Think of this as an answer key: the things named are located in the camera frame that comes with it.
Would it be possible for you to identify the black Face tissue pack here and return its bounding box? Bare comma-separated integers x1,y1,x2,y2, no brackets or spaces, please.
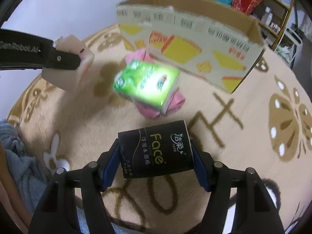
118,120,194,179

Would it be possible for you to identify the beige patterned carpet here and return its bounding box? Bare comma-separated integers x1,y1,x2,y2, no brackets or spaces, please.
8,25,311,233

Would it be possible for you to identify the pink cloth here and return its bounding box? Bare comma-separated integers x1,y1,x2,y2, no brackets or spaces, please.
118,49,185,119

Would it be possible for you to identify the green tissue pack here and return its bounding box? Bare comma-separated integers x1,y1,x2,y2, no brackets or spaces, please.
113,60,180,114

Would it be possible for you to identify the white step stool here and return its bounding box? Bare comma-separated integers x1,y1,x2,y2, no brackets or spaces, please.
274,27,302,69

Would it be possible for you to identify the open cardboard box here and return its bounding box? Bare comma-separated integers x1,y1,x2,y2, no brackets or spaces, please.
116,0,264,93

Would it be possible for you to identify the wooden bookshelf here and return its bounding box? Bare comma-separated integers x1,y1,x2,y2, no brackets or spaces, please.
210,0,297,49

